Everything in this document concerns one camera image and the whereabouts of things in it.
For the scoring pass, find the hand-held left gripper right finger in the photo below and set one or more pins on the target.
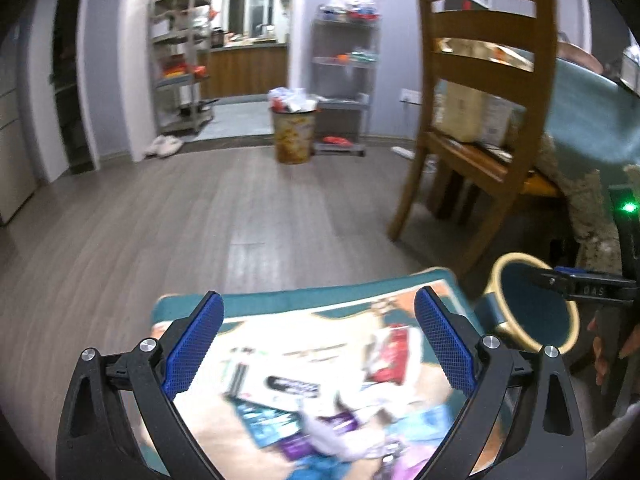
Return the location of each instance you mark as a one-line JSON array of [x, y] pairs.
[[445, 345]]

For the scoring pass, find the wooden chair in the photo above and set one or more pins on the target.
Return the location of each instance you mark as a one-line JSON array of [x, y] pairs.
[[492, 15]]

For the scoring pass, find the teal tablecloth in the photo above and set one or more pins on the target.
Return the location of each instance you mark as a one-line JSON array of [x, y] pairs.
[[595, 110]]

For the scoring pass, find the wooden kitchen counter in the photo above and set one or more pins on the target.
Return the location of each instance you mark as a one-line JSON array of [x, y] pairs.
[[245, 70]]

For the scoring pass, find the purple packet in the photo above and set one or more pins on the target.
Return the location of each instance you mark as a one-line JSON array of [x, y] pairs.
[[325, 430]]

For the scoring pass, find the printed teal and cream cloth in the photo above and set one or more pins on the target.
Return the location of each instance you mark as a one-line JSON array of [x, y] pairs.
[[300, 330]]

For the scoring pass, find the person's right hand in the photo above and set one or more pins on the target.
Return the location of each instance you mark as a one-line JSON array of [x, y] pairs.
[[600, 345]]

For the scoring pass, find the grey shelf rack with pan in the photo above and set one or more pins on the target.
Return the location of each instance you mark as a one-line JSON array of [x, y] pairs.
[[182, 60]]

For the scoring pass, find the yellow patterned waste bin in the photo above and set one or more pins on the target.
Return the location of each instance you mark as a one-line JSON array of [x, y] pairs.
[[294, 135]]

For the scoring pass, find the kitchen window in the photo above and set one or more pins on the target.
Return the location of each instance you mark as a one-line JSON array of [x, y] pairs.
[[257, 0]]

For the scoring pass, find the grey wheeled shelf rack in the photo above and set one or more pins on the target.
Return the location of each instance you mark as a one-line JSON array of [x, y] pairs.
[[345, 80]]

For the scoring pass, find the red packet on rack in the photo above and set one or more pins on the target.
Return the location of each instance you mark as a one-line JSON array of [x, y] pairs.
[[335, 139]]

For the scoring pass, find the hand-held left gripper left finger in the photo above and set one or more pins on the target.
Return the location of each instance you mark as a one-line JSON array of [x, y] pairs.
[[195, 345]]

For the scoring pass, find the white slipper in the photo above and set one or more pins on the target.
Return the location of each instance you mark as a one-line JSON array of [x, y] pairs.
[[172, 146], [154, 147]]

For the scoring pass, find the dark bin with yellow rim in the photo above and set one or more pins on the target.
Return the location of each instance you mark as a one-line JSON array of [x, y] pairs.
[[535, 310]]

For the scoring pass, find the red snack packet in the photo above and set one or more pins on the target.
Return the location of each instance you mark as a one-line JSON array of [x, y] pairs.
[[395, 355]]

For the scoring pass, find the beige cardboard box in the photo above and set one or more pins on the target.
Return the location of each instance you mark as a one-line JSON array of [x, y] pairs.
[[462, 110]]

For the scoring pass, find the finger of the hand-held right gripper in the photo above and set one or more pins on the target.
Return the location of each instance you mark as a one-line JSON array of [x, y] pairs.
[[595, 290]]

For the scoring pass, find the pile of plastic wrappers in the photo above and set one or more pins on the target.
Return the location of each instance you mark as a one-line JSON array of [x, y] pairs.
[[292, 99]]

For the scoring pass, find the white flat box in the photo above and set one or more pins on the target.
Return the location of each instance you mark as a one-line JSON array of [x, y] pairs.
[[295, 375]]

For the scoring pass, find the white printed bag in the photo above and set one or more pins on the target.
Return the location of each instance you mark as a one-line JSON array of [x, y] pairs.
[[497, 120]]

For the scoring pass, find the red orange packets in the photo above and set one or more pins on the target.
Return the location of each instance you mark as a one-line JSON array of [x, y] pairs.
[[182, 71]]

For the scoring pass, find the white power strip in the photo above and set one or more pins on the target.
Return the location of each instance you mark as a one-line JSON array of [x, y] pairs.
[[402, 150]]

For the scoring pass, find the white wall outlet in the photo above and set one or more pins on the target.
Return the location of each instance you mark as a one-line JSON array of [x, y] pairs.
[[410, 96]]

